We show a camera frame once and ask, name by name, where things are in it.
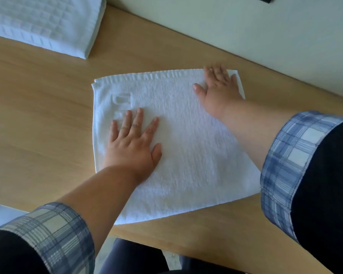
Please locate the white terry towel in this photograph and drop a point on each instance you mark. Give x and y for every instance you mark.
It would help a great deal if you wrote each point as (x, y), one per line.
(183, 156)

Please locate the person's dark trousers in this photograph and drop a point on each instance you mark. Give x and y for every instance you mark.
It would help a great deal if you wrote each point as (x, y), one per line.
(148, 261)

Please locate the person's left hand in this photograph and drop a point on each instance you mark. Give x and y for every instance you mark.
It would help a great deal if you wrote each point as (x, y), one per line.
(133, 152)

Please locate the person's right hand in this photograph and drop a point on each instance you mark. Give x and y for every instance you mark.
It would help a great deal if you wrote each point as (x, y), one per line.
(218, 95)

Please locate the person's left little finger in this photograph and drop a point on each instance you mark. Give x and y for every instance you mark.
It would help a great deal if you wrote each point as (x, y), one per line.
(113, 130)

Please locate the person's right little finger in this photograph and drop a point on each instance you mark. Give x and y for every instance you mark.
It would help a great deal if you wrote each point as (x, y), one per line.
(235, 80)

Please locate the person's left middle finger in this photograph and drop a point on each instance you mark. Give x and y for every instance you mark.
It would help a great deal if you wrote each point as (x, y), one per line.
(136, 121)

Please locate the person's right thumb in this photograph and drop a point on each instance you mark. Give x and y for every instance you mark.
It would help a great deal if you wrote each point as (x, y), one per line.
(199, 91)

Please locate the person's left forearm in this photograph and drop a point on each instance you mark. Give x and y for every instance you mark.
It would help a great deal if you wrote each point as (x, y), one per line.
(61, 214)

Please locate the folded white waffle towel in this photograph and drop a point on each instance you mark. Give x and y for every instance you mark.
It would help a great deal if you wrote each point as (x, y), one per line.
(43, 22)

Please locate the person's left thumb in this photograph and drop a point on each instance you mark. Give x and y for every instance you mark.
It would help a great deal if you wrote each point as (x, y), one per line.
(156, 154)

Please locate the person's right forearm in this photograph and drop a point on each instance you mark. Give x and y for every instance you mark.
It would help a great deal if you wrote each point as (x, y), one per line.
(288, 156)

